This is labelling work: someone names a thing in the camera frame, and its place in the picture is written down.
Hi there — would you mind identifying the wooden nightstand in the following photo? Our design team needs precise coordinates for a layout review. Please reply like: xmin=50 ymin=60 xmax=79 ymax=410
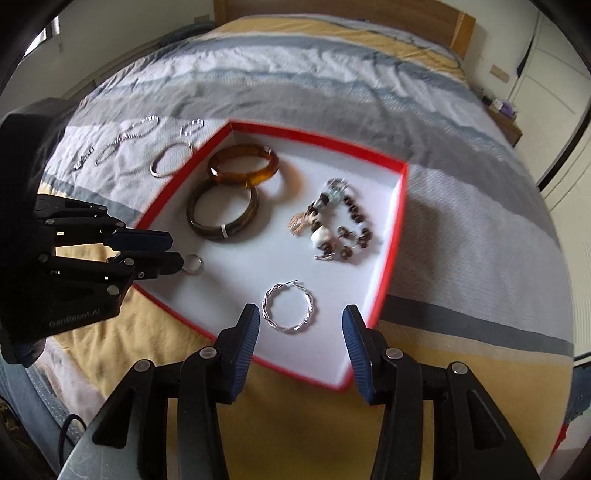
xmin=486 ymin=105 xmax=523 ymax=148

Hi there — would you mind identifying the black cable on bed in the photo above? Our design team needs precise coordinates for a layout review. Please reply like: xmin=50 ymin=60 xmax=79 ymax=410
xmin=359 ymin=25 xmax=463 ymax=70

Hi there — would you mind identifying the small silver ring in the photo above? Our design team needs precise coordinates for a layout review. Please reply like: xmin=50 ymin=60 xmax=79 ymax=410
xmin=180 ymin=253 xmax=205 ymax=277

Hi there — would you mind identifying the beaded charm bracelet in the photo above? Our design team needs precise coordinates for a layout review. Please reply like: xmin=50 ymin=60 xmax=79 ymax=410
xmin=286 ymin=177 xmax=375 ymax=263

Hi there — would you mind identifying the purple tissue box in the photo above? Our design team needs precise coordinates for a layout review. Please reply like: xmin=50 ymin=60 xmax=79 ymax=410
xmin=490 ymin=98 xmax=516 ymax=119

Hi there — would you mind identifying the large thin silver bangle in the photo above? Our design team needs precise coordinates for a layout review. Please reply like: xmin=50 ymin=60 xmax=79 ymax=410
xmin=149 ymin=140 xmax=193 ymax=179

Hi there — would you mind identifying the striped bed duvet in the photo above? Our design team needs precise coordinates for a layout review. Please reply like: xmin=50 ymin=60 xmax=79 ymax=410
xmin=40 ymin=16 xmax=573 ymax=479

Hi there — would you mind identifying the window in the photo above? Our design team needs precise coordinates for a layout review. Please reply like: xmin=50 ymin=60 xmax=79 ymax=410
xmin=24 ymin=16 xmax=63 ymax=57

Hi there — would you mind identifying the amber translucent bangle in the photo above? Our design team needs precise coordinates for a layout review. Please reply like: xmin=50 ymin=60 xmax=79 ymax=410
xmin=207 ymin=143 xmax=280 ymax=188

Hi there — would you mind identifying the dark olive bangle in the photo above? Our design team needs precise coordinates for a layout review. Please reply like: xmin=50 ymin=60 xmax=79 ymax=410
xmin=185 ymin=180 xmax=259 ymax=241

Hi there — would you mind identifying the blue clothes pile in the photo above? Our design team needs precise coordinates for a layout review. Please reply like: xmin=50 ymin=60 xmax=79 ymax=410
xmin=158 ymin=20 xmax=215 ymax=48

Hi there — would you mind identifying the white sliding wardrobe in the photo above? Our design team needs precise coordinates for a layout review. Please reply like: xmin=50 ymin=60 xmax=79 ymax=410
xmin=510 ymin=15 xmax=590 ymax=359

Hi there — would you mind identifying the twisted silver hoop bracelet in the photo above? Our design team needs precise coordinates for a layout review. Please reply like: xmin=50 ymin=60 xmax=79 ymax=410
xmin=260 ymin=279 xmax=317 ymax=334

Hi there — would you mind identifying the silver pendant brooch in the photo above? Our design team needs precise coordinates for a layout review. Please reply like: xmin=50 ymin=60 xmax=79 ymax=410
xmin=72 ymin=146 xmax=94 ymax=171

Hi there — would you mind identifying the wooden headboard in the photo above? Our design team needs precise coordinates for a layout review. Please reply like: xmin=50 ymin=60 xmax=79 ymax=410
xmin=213 ymin=0 xmax=476 ymax=58

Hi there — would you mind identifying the red shallow box tray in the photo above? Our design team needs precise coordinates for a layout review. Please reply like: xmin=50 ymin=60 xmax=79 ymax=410
xmin=137 ymin=120 xmax=409 ymax=390

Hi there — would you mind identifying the long silver bead necklace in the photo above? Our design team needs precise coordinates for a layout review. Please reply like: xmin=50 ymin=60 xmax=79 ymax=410
xmin=115 ymin=114 xmax=161 ymax=144

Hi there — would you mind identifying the small beaded silver bracelet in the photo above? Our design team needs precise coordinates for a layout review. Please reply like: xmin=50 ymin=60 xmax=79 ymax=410
xmin=94 ymin=144 xmax=120 ymax=167

